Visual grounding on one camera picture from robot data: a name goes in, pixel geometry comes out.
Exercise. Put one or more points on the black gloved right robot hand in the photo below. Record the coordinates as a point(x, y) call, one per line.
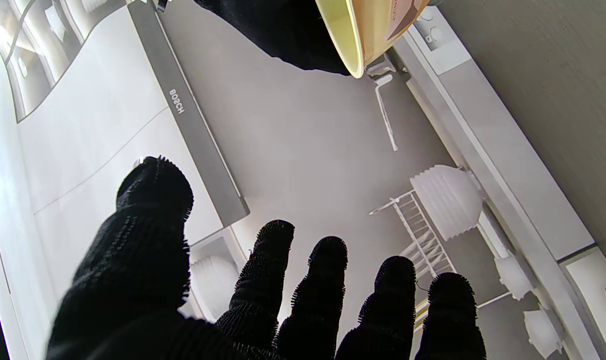
point(283, 30)

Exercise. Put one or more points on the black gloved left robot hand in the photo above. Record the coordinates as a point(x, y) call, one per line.
point(133, 280)

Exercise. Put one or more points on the cream plastic funnel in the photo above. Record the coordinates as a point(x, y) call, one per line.
point(367, 30)

